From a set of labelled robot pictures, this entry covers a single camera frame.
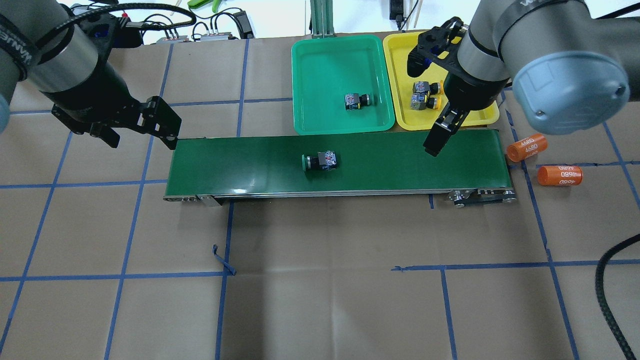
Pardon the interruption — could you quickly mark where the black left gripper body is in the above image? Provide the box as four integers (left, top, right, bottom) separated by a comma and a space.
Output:
52, 96, 182, 149

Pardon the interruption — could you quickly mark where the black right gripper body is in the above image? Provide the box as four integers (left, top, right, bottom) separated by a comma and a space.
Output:
407, 17, 506, 113

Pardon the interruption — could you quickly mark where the yellow push button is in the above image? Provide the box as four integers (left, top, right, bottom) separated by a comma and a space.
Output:
409, 93, 442, 111
412, 80, 444, 95

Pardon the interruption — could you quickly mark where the orange cylinder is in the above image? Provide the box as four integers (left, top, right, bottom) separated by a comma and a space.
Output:
506, 133, 548, 162
537, 165, 584, 186

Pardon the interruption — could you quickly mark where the green push button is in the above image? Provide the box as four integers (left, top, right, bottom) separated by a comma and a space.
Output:
343, 93, 374, 111
301, 150, 338, 172

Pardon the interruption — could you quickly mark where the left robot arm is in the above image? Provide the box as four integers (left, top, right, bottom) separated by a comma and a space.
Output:
1, 0, 182, 150

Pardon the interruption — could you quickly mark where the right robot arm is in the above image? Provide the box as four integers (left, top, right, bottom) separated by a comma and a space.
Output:
407, 0, 640, 157

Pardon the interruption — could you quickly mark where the yellow plastic tray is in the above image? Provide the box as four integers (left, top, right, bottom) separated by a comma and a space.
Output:
382, 31, 500, 132

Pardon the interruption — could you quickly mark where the green conveyor belt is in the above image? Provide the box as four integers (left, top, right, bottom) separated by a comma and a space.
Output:
163, 129, 517, 208

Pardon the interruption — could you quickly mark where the black power adapter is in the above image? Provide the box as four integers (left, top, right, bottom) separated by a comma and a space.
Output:
233, 10, 255, 39

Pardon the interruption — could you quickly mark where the green grabber tool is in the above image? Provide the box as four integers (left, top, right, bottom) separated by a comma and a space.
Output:
186, 0, 242, 15

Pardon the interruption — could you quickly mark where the green plastic tray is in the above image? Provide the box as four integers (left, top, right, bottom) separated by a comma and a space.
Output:
291, 34, 396, 135

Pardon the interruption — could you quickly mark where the aluminium frame post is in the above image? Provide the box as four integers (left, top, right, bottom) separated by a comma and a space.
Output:
310, 0, 337, 39

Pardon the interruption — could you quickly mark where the black corrugated cable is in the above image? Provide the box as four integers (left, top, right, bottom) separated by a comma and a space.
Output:
595, 234, 640, 360

